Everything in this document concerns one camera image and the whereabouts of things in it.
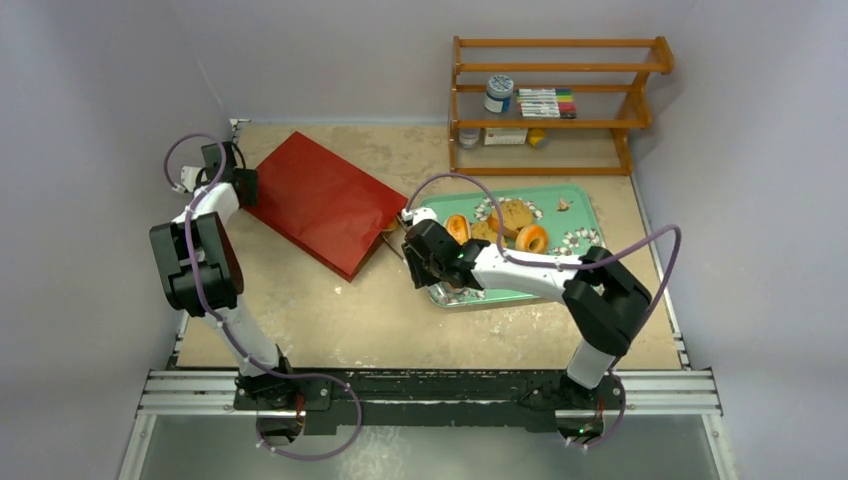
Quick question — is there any long glazed fake bread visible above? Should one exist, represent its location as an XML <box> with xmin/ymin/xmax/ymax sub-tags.
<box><xmin>444</xmin><ymin>214</ymin><xmax>472</xmax><ymax>246</ymax></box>

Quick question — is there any round brown fake bread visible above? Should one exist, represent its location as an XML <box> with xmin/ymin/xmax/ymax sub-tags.
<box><xmin>471</xmin><ymin>221</ymin><xmax>498</xmax><ymax>244</ymax></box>

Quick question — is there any brown crusty fake bread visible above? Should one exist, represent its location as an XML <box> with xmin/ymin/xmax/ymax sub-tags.
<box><xmin>486</xmin><ymin>199</ymin><xmax>535</xmax><ymax>239</ymax></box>

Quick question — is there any red paper bag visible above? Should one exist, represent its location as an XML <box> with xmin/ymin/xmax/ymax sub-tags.
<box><xmin>247</xmin><ymin>132</ymin><xmax>408</xmax><ymax>282</ymax></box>

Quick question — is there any round pale fake bun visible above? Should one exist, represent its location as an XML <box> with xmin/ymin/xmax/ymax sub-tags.
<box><xmin>514</xmin><ymin>224</ymin><xmax>549</xmax><ymax>255</ymax></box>

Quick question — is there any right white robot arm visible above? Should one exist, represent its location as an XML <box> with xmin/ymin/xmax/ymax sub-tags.
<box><xmin>402</xmin><ymin>219</ymin><xmax>656</xmax><ymax>407</ymax></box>

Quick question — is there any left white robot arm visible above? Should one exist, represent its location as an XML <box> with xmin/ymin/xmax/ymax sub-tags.
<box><xmin>149</xmin><ymin>134</ymin><xmax>298</xmax><ymax>409</ymax></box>

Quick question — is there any small grey jar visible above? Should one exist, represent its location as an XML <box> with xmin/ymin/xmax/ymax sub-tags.
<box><xmin>458</xmin><ymin>128</ymin><xmax>481</xmax><ymax>149</ymax></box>

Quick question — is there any small white box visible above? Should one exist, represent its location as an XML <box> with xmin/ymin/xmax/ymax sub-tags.
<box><xmin>483</xmin><ymin>128</ymin><xmax>528</xmax><ymax>146</ymax></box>

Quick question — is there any green floral tray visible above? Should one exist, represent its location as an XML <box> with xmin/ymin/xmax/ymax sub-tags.
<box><xmin>413</xmin><ymin>184</ymin><xmax>607</xmax><ymax>310</ymax></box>

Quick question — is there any yellow small object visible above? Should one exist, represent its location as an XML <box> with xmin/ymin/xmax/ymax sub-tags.
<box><xmin>526</xmin><ymin>128</ymin><xmax>548</xmax><ymax>148</ymax></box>

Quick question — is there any white jar blue lid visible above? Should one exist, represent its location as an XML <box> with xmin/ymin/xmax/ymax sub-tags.
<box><xmin>484</xmin><ymin>74</ymin><xmax>515</xmax><ymax>114</ymax></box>

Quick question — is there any wooden shelf rack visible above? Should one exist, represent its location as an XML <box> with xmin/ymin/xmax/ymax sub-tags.
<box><xmin>448</xmin><ymin>36</ymin><xmax>675</xmax><ymax>176</ymax></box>

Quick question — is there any coloured marker pen set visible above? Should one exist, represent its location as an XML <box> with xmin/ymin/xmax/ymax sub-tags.
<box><xmin>517</xmin><ymin>88</ymin><xmax>577</xmax><ymax>119</ymax></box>

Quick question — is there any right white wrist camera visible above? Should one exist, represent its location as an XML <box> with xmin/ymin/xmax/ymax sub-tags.
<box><xmin>399</xmin><ymin>207</ymin><xmax>438</xmax><ymax>230</ymax></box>

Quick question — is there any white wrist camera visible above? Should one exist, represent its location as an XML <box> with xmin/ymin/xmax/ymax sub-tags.
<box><xmin>399</xmin><ymin>207</ymin><xmax>438</xmax><ymax>230</ymax></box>
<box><xmin>172</xmin><ymin>166</ymin><xmax>206</xmax><ymax>193</ymax></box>

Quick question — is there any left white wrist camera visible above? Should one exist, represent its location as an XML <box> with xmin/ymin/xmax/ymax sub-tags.
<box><xmin>172</xmin><ymin>166</ymin><xmax>206</xmax><ymax>193</ymax></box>

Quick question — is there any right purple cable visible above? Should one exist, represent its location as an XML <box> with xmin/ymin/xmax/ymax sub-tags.
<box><xmin>404</xmin><ymin>173</ymin><xmax>683</xmax><ymax>452</ymax></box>

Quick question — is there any purple cable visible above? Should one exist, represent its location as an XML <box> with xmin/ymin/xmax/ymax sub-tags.
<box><xmin>404</xmin><ymin>173</ymin><xmax>683</xmax><ymax>452</ymax></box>
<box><xmin>163</xmin><ymin>133</ymin><xmax>364</xmax><ymax>463</ymax></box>

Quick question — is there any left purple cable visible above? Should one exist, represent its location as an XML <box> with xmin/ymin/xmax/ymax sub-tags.
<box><xmin>163</xmin><ymin>133</ymin><xmax>364</xmax><ymax>463</ymax></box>

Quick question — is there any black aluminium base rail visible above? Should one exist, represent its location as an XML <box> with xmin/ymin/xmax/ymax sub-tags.
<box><xmin>135</xmin><ymin>367</ymin><xmax>723</xmax><ymax>439</ymax></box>

